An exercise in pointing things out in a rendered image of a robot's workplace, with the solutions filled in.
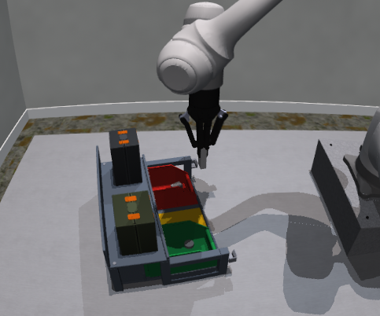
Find black case with orange handles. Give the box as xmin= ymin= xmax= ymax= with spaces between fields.
xmin=109 ymin=127 xmax=142 ymax=186

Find green bin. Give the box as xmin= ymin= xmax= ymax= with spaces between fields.
xmin=147 ymin=220 xmax=217 ymax=277

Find red bin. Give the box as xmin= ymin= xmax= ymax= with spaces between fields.
xmin=148 ymin=164 xmax=195 ymax=210

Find grey metal shelf rack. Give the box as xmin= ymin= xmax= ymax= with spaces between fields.
xmin=96 ymin=145 xmax=237 ymax=292

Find grey disc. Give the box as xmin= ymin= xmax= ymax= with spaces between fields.
xmin=184 ymin=240 xmax=194 ymax=249

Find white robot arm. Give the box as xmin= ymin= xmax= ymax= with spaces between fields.
xmin=157 ymin=0 xmax=380 ymax=199

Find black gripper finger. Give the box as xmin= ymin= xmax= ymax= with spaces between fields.
xmin=179 ymin=111 xmax=204 ymax=169
xmin=203 ymin=109 xmax=228 ymax=169

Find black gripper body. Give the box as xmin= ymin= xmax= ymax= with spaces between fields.
xmin=187 ymin=88 xmax=221 ymax=123

